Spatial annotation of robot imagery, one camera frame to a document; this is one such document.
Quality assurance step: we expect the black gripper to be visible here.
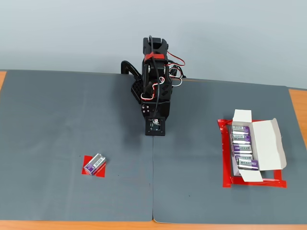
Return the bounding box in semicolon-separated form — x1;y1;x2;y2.
140;100;172;118

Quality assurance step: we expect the purple silver 9V battery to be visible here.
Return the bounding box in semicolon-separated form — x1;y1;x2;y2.
231;124;251;136
236;158;260;171
231;143;253;155
232;134;252;145
234;153;254;162
83;153;107;174

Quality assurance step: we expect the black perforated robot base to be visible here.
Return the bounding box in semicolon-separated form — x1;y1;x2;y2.
130;78;145;104

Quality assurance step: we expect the white cardboard battery box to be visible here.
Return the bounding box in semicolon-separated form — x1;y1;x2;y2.
231;109;287;183

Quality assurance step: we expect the red tape band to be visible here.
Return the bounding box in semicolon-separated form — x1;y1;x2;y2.
144;53;167;61

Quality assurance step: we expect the grey rubber mat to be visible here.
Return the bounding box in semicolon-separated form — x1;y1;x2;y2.
152;78;307;225
0;69;154;222

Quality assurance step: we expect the black table clamp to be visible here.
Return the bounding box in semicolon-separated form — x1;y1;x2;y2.
120;60;142;82

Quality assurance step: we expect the red tape square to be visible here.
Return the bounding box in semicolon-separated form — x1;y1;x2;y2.
81;155;108;178

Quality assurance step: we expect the black square wrist camera module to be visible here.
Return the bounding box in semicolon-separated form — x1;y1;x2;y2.
144;116;167;137

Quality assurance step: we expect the red white black servo wire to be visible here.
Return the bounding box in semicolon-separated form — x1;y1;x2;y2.
141;76;166;102
166;49;187;70

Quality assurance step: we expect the black power cable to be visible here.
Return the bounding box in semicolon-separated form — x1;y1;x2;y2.
167;64;188;80

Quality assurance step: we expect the red tape frame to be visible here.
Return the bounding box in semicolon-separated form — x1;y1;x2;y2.
217;117;288;189

